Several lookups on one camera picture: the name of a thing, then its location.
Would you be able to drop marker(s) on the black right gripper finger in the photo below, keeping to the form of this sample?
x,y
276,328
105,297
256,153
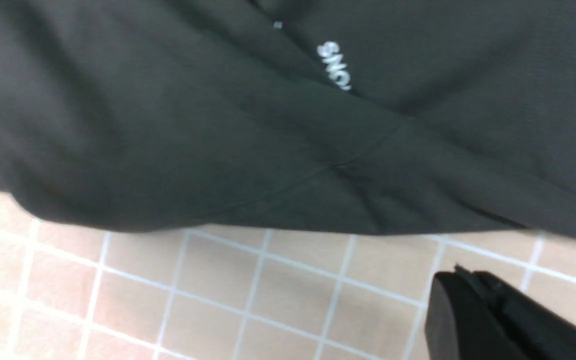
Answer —
x,y
478,316

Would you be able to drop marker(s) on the dark gray long-sleeve shirt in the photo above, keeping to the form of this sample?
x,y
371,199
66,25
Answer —
x,y
370,117

